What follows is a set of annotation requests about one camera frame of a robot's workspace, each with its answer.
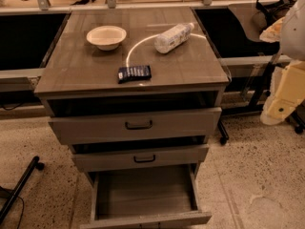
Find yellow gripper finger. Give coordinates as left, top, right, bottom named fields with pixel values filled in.
left=259, top=18, right=284, bottom=43
left=260, top=60, right=305, bottom=125

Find dark blue rxbar wrapper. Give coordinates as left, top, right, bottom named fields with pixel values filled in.
left=117, top=65, right=152, bottom=84

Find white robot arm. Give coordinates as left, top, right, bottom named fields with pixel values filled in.
left=259, top=0, right=305, bottom=125

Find top grey drawer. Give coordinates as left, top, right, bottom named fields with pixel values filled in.
left=50, top=107, right=221, bottom=145

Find grey wooden drawer cabinet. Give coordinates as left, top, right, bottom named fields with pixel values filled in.
left=33, top=6, right=231, bottom=229

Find middle grey drawer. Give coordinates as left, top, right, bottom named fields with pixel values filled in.
left=72, top=144, right=209, bottom=172

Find bottom grey open drawer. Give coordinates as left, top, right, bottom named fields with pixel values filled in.
left=80, top=164, right=212, bottom=229

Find black vr headset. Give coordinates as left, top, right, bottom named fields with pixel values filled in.
left=254, top=0, right=295, bottom=30

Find black rolling stand right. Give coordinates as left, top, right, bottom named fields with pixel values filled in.
left=217, top=50, right=304, bottom=145

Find white plastic bottle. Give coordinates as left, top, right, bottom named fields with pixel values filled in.
left=154, top=23, right=194, bottom=53

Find white paper bowl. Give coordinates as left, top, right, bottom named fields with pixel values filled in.
left=87, top=26, right=127, bottom=51

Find black stand leg left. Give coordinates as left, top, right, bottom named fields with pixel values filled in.
left=0, top=156, right=45, bottom=224

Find black top drawer handle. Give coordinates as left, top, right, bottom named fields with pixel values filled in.
left=125, top=120, right=153, bottom=131

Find black drawer handle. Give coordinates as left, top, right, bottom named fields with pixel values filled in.
left=125, top=120, right=153, bottom=131
left=133, top=155, right=156, bottom=163

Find black middle drawer handle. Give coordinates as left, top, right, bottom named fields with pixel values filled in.
left=133, top=155, right=156, bottom=163

